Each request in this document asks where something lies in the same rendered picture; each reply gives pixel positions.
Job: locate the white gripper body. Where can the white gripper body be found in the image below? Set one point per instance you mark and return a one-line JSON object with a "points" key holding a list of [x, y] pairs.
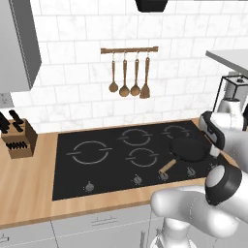
{"points": [[215, 151]]}

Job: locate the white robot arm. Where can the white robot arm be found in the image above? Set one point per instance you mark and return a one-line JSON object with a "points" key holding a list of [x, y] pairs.
{"points": [[190, 210]]}

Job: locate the black stove knob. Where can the black stove knob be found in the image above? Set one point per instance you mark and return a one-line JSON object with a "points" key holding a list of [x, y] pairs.
{"points": [[138, 179], [163, 176], [191, 171], [89, 187]]}

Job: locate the black and white coffee machine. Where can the black and white coffee machine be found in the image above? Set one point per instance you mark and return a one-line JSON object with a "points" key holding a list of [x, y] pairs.
{"points": [[231, 105]]}

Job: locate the wooden spatula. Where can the wooden spatula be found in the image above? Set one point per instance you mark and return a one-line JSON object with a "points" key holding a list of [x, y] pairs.
{"points": [[145, 92]]}

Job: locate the grey cupboard with slanted edge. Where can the grey cupboard with slanted edge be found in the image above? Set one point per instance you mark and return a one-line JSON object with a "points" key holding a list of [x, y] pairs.
{"points": [[231, 58]]}

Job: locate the wooden round spoon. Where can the wooden round spoon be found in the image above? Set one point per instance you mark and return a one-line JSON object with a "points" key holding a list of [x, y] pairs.
{"points": [[135, 90]]}

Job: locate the black glass hob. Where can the black glass hob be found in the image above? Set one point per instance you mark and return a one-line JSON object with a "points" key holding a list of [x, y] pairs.
{"points": [[109, 174]]}

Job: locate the wooden ladle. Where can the wooden ladle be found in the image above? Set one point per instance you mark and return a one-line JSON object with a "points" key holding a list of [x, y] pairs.
{"points": [[124, 91]]}

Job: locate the small wooden spoon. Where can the small wooden spoon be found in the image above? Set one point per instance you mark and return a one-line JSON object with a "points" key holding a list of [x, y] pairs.
{"points": [[113, 86]]}

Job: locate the grey cupboard door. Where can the grey cupboard door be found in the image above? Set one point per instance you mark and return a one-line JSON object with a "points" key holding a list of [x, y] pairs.
{"points": [[106, 240]]}

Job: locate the black extractor hood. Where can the black extractor hood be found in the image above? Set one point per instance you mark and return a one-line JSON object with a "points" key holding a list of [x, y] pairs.
{"points": [[151, 5]]}

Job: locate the wooden knife block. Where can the wooden knife block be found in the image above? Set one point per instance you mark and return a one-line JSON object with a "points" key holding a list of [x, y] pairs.
{"points": [[22, 139]]}

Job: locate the grey narrow drawer front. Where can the grey narrow drawer front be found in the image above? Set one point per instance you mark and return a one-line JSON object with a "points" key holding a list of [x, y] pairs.
{"points": [[29, 235]]}

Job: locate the wooden utensil rail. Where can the wooden utensil rail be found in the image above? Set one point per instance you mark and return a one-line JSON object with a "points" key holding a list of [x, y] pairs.
{"points": [[129, 50]]}

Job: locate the grey wall socket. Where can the grey wall socket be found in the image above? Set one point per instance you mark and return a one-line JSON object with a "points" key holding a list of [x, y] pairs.
{"points": [[5, 100]]}

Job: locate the grey wall cupboard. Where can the grey wall cupboard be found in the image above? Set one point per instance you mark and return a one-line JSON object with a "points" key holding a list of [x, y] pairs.
{"points": [[17, 42]]}

